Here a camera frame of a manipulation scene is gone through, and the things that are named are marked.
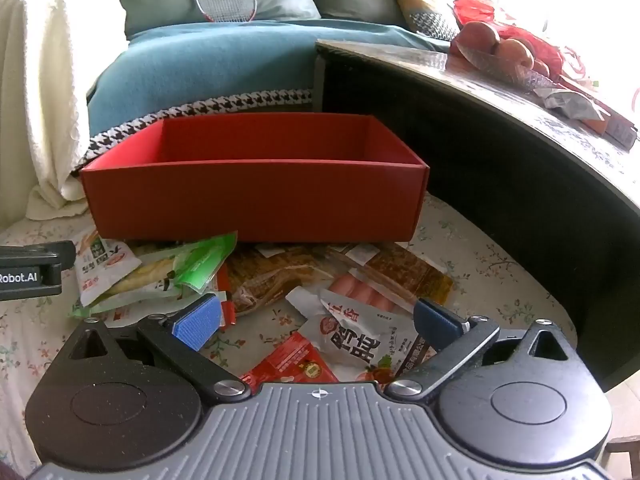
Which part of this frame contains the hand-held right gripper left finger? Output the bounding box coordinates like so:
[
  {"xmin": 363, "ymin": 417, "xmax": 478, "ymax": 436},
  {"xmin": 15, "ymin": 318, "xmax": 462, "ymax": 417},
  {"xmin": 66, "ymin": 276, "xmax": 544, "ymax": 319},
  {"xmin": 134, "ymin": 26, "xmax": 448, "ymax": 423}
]
[{"xmin": 65, "ymin": 294, "xmax": 251, "ymax": 407}]

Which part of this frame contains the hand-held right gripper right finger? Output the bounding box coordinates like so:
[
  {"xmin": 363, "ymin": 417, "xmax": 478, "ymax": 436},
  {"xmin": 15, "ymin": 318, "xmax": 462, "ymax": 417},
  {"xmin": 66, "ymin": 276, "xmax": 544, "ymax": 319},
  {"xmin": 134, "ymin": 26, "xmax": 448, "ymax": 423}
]
[{"xmin": 384, "ymin": 298, "xmax": 576, "ymax": 403}]

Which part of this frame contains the white packet with orange sticks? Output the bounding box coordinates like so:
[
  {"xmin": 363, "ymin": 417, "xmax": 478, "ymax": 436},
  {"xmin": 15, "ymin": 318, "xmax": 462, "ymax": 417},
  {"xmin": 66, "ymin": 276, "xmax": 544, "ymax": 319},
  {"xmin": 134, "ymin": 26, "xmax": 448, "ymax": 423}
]
[{"xmin": 75, "ymin": 232, "xmax": 142, "ymax": 308}]

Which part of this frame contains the clear sausage packet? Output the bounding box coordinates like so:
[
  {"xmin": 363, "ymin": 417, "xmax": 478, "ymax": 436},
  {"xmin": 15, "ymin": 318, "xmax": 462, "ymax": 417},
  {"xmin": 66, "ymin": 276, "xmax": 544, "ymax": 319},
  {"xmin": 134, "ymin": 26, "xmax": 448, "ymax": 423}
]
[{"xmin": 285, "ymin": 270, "xmax": 421, "ymax": 321}]

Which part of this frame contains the brown dried meat packet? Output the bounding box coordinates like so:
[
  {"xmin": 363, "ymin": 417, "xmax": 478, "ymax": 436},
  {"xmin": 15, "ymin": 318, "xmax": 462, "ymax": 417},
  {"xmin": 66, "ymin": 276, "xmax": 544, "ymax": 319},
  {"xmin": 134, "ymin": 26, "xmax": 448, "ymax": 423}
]
[{"xmin": 225, "ymin": 247, "xmax": 351, "ymax": 318}]

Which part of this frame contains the white chicken snack packet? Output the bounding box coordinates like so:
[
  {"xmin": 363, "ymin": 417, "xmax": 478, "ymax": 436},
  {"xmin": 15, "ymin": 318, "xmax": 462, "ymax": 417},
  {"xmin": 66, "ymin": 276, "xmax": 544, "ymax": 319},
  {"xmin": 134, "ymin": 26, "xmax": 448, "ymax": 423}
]
[{"xmin": 300, "ymin": 295, "xmax": 441, "ymax": 383}]

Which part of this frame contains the red cardboard box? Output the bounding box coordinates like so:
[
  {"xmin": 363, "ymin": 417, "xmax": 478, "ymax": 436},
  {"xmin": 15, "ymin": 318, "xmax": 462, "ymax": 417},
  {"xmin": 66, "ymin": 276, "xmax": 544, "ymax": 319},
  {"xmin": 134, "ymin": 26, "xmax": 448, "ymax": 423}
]
[{"xmin": 80, "ymin": 114, "xmax": 430, "ymax": 246}]

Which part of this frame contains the small red snack packet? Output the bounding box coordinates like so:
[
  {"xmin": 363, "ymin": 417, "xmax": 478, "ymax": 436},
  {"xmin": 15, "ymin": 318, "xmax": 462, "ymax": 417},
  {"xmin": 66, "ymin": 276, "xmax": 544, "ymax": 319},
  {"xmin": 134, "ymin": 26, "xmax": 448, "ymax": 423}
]
[{"xmin": 215, "ymin": 265, "xmax": 241, "ymax": 331}]

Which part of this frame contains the dark snack packet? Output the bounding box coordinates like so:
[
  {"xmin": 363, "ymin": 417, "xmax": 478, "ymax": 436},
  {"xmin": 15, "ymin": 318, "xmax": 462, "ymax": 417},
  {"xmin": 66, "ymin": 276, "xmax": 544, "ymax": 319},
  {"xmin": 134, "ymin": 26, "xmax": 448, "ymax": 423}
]
[{"xmin": 394, "ymin": 329, "xmax": 437, "ymax": 382}]

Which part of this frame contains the brown packet with yellow edge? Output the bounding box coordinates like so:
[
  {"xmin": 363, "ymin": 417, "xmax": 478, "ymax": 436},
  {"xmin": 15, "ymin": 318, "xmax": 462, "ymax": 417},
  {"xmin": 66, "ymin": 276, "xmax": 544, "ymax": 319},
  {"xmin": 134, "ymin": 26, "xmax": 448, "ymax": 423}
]
[{"xmin": 350, "ymin": 242, "xmax": 455, "ymax": 311}]

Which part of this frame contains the pale green snack packet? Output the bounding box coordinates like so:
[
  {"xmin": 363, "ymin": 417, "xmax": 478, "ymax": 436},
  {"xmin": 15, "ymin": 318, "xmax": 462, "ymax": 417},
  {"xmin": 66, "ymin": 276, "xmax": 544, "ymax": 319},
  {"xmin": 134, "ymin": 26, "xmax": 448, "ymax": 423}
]
[{"xmin": 69, "ymin": 287, "xmax": 221, "ymax": 320}]

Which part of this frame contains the floral printed mat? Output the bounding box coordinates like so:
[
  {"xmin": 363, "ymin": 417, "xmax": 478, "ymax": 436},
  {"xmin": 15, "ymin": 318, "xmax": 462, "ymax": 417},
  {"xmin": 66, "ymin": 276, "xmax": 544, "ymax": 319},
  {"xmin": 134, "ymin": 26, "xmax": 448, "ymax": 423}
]
[{"xmin": 0, "ymin": 195, "xmax": 578, "ymax": 480}]

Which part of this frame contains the dark coffee table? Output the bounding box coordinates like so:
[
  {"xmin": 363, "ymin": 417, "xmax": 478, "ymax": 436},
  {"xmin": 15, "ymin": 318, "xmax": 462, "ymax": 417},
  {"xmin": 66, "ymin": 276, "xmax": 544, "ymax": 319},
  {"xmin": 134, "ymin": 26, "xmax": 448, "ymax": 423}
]
[{"xmin": 312, "ymin": 39, "xmax": 640, "ymax": 393}]

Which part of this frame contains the white blanket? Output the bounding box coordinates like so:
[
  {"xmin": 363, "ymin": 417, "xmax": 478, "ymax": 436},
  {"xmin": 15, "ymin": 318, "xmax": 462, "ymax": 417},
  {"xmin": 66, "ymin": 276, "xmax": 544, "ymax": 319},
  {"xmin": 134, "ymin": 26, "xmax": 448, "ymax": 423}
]
[{"xmin": 0, "ymin": 0, "xmax": 128, "ymax": 221}]

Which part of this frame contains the wooden stool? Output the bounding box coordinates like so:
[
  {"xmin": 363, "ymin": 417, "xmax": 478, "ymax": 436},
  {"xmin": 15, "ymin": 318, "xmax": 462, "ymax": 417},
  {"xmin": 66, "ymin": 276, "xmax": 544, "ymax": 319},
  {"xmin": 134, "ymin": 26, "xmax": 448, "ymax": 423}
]
[{"xmin": 600, "ymin": 435, "xmax": 640, "ymax": 480}]

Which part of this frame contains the silver snack packet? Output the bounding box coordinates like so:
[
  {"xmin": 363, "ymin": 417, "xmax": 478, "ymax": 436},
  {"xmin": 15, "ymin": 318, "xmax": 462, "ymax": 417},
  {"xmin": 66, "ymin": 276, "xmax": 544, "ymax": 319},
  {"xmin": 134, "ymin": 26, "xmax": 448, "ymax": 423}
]
[{"xmin": 532, "ymin": 85, "xmax": 601, "ymax": 121}]

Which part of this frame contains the teal sofa cover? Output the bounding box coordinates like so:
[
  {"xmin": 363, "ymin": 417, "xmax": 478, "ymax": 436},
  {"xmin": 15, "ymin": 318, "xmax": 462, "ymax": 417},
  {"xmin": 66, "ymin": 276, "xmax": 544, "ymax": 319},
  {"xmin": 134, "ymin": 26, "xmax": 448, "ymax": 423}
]
[{"xmin": 75, "ymin": 19, "xmax": 451, "ymax": 176}]

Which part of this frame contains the glass fruit bowl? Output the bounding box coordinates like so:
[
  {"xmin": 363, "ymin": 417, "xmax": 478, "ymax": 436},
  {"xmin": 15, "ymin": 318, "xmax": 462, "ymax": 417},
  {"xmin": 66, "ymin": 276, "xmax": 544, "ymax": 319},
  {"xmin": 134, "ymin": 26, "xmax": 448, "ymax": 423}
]
[{"xmin": 450, "ymin": 35, "xmax": 561, "ymax": 93}]

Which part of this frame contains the red flat box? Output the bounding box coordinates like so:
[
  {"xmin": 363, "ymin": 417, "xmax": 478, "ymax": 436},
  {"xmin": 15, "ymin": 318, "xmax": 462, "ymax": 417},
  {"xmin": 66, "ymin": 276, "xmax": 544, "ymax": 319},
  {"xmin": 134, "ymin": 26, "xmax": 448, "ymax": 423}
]
[{"xmin": 590, "ymin": 105, "xmax": 640, "ymax": 149}]

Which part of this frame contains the yellow houndstooth pillow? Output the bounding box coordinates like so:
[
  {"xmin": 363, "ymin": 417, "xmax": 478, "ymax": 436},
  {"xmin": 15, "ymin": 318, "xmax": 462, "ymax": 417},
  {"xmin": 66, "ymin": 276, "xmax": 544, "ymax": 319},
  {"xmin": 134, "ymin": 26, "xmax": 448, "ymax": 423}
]
[{"xmin": 390, "ymin": 0, "xmax": 461, "ymax": 41}]

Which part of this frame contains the red plastic bag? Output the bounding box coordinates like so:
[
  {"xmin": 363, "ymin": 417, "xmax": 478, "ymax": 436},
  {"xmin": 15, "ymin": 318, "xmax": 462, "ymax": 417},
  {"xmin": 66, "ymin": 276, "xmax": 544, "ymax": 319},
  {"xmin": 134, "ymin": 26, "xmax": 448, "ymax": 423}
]
[{"xmin": 452, "ymin": 0, "xmax": 591, "ymax": 81}]

